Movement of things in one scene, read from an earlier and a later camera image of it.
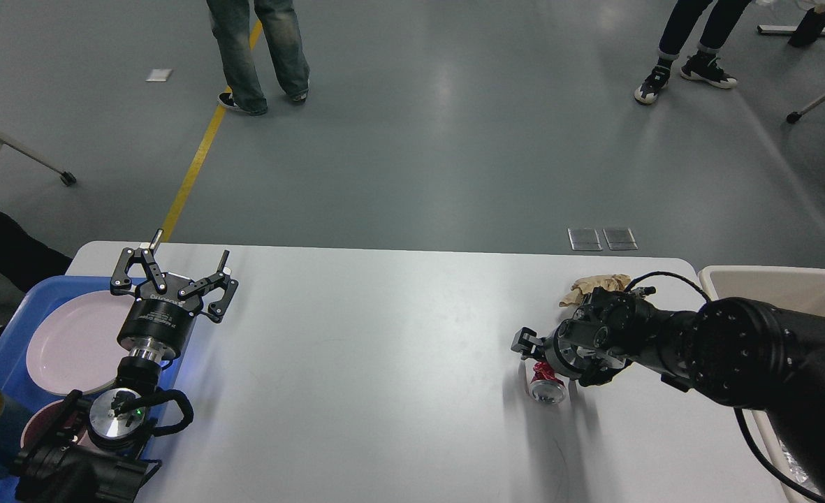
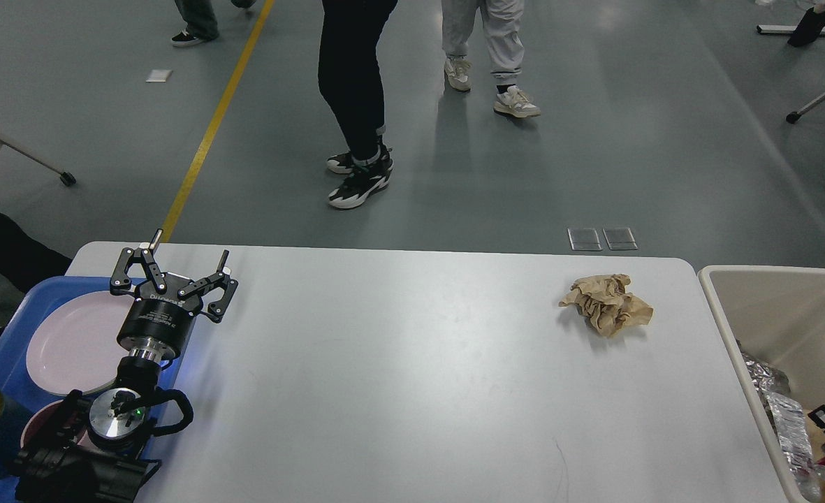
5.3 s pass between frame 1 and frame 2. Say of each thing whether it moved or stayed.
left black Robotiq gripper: stayed
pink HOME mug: stayed
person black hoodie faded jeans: moved
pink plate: stayed
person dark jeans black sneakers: moved
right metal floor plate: stayed
